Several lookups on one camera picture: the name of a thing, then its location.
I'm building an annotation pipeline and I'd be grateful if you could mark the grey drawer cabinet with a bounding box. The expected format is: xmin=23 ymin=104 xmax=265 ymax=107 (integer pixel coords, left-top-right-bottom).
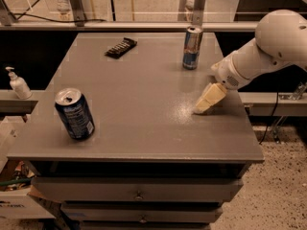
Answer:
xmin=7 ymin=32 xmax=266 ymax=230

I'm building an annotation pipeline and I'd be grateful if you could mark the white pump bottle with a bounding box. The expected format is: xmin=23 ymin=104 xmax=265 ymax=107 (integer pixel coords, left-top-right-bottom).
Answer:
xmin=6 ymin=66 xmax=32 ymax=100

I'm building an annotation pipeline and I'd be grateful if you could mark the middle grey drawer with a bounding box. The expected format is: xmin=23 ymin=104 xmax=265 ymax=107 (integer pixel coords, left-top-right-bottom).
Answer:
xmin=61 ymin=202 xmax=223 ymax=223

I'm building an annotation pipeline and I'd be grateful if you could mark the black snack bar wrapper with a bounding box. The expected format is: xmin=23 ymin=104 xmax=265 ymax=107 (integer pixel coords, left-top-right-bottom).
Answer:
xmin=105 ymin=37 xmax=137 ymax=59

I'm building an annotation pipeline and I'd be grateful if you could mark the red bull can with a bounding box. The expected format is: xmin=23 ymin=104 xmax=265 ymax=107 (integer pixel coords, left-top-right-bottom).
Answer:
xmin=182 ymin=26 xmax=203 ymax=70

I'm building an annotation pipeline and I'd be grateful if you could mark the bottom grey drawer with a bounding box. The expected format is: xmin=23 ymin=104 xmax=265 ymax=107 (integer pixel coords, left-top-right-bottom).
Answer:
xmin=80 ymin=221 xmax=211 ymax=230

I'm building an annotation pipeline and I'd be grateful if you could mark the dark blue soda can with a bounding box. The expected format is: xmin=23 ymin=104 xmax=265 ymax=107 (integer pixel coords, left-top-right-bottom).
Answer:
xmin=55 ymin=88 xmax=95 ymax=140

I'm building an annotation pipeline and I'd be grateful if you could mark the grey drawer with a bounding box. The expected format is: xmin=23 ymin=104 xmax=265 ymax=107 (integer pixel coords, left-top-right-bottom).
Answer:
xmin=80 ymin=221 xmax=211 ymax=230
xmin=61 ymin=202 xmax=223 ymax=223
xmin=32 ymin=177 xmax=243 ymax=202

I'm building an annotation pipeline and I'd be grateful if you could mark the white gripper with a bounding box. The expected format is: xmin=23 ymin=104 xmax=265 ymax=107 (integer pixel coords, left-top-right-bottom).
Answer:
xmin=193 ymin=52 xmax=252 ymax=114

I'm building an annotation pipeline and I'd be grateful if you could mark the black cable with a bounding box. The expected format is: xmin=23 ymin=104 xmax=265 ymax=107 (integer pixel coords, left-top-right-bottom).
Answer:
xmin=9 ymin=12 xmax=107 ymax=24

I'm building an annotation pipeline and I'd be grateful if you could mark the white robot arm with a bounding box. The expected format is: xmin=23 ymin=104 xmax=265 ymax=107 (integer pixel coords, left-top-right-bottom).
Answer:
xmin=193 ymin=10 xmax=307 ymax=114

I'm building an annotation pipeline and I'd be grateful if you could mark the top grey drawer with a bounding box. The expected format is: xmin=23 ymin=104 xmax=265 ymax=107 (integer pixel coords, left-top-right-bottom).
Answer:
xmin=32 ymin=177 xmax=243 ymax=202

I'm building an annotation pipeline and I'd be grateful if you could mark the white cardboard box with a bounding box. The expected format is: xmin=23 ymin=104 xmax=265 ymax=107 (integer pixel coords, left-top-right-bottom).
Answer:
xmin=0 ymin=116 xmax=54 ymax=219

